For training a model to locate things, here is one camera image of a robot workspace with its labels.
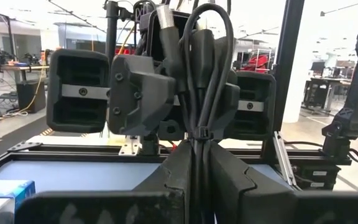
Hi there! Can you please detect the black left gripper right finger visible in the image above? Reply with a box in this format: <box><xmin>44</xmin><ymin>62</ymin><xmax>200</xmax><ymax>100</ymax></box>
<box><xmin>209</xmin><ymin>141</ymin><xmax>295</xmax><ymax>224</ymax></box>

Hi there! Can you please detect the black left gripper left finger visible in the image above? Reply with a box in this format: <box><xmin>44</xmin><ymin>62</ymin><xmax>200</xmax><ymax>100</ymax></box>
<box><xmin>134</xmin><ymin>139</ymin><xmax>196</xmax><ymax>224</ymax></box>

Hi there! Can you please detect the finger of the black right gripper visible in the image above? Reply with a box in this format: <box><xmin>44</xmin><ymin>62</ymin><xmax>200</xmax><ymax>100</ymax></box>
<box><xmin>108</xmin><ymin>54</ymin><xmax>177</xmax><ymax>137</ymax></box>
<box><xmin>211</xmin><ymin>81</ymin><xmax>241</xmax><ymax>140</ymax></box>

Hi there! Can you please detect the black cabinet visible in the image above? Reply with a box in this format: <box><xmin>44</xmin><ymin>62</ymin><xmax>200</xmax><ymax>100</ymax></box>
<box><xmin>16</xmin><ymin>80</ymin><xmax>47</xmax><ymax>114</ymax></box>

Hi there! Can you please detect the red background machine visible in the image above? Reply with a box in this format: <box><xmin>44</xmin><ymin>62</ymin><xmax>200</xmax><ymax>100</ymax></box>
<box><xmin>242</xmin><ymin>54</ymin><xmax>270</xmax><ymax>73</ymax></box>

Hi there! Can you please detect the wooden background workbench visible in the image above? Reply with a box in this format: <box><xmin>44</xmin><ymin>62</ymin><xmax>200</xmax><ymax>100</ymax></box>
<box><xmin>0</xmin><ymin>60</ymin><xmax>51</xmax><ymax>103</ymax></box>

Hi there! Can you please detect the black control box with labels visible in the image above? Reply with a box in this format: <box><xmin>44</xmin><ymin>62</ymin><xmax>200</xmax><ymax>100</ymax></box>
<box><xmin>291</xmin><ymin>164</ymin><xmax>342</xmax><ymax>191</ymax></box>

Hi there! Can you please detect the small background monitor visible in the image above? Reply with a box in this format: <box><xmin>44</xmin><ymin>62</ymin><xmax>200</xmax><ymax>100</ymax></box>
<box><xmin>310</xmin><ymin>60</ymin><xmax>326</xmax><ymax>75</ymax></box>

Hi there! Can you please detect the background office desk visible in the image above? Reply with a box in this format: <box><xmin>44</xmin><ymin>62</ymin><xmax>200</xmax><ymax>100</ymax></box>
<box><xmin>303</xmin><ymin>77</ymin><xmax>358</xmax><ymax>113</ymax></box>

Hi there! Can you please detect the blue cardboard box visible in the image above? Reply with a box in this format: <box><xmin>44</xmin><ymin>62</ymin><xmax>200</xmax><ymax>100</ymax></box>
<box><xmin>0</xmin><ymin>179</ymin><xmax>37</xmax><ymax>224</ymax></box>

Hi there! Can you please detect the silver angle bracket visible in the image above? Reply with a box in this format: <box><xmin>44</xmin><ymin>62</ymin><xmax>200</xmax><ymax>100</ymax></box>
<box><xmin>118</xmin><ymin>135</ymin><xmax>140</xmax><ymax>156</ymax></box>

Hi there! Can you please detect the silver diagonal frame brace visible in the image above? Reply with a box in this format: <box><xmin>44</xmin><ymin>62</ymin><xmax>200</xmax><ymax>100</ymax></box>
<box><xmin>272</xmin><ymin>131</ymin><xmax>296</xmax><ymax>188</ymax></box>

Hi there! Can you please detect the yellow cable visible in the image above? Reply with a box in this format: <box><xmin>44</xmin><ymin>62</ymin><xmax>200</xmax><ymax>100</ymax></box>
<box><xmin>116</xmin><ymin>24</ymin><xmax>135</xmax><ymax>56</ymax></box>

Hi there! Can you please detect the black corner bracket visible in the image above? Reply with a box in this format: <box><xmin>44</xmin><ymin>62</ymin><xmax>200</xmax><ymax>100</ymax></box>
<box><xmin>7</xmin><ymin>141</ymin><xmax>44</xmax><ymax>153</ymax></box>

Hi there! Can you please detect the black base cable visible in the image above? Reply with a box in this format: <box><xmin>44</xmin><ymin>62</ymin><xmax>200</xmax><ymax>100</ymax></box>
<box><xmin>283</xmin><ymin>140</ymin><xmax>358</xmax><ymax>164</ymax></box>

